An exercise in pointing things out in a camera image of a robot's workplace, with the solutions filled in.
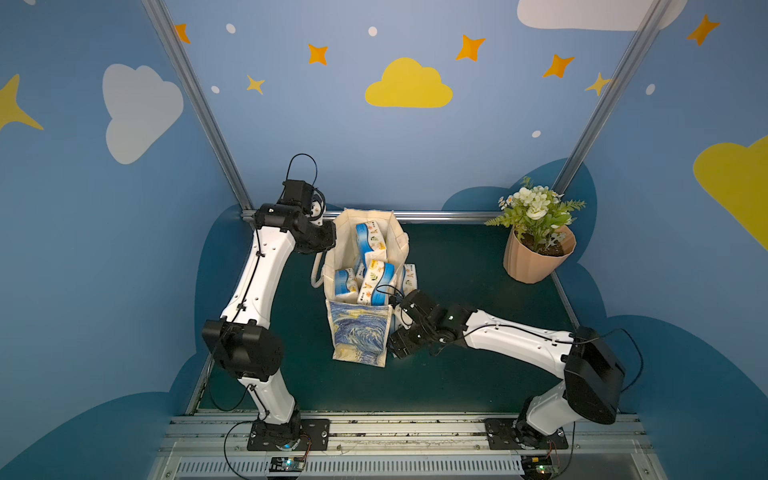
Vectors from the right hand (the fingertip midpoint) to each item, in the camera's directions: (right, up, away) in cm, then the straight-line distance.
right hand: (402, 334), depth 82 cm
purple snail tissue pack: (-8, +14, -9) cm, 18 cm away
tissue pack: (-9, +25, 0) cm, 27 cm away
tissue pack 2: (+3, +15, +14) cm, 20 cm away
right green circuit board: (+32, -29, -12) cm, 45 cm away
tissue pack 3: (-1, +7, -11) cm, 13 cm away
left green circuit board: (-29, -28, -12) cm, 42 cm away
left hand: (-17, +27, -3) cm, 32 cm away
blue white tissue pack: (-16, +15, -2) cm, 22 cm away
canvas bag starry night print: (-13, +18, +4) cm, 22 cm away
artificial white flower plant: (+39, +35, +4) cm, 53 cm away
